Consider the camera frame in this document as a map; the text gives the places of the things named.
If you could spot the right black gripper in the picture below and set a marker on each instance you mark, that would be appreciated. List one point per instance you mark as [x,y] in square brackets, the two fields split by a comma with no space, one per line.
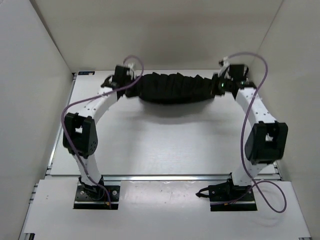
[215,79]

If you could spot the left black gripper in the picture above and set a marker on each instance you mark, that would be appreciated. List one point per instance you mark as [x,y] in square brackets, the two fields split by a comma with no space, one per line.
[136,92]

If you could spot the black pleated skirt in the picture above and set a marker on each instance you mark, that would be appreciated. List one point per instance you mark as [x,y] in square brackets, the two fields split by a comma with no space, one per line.
[171,89]

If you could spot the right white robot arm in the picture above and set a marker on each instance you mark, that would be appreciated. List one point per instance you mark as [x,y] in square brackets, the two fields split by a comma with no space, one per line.
[263,137]

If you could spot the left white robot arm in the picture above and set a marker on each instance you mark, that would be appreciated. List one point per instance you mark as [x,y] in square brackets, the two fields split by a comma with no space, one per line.
[80,136]

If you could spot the left table label sticker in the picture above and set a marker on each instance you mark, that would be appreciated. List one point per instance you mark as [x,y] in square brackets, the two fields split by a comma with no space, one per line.
[86,73]

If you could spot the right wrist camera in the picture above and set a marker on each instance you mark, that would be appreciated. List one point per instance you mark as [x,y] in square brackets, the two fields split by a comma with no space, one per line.
[224,67]

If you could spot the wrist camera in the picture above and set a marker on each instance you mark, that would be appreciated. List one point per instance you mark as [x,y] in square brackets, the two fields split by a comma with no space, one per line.
[131,66]
[224,67]

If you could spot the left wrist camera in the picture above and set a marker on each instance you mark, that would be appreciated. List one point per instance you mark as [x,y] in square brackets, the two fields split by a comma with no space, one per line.
[131,66]

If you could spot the aluminium rail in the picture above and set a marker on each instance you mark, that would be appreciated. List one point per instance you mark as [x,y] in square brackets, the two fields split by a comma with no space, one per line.
[168,178]

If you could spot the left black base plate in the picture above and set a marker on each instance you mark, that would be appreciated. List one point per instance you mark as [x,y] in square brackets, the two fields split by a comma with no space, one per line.
[84,200]

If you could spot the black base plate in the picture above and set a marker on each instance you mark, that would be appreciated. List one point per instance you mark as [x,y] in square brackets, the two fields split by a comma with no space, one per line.
[84,200]
[227,197]

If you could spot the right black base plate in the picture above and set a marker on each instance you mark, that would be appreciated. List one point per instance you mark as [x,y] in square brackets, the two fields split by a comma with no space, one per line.
[227,197]

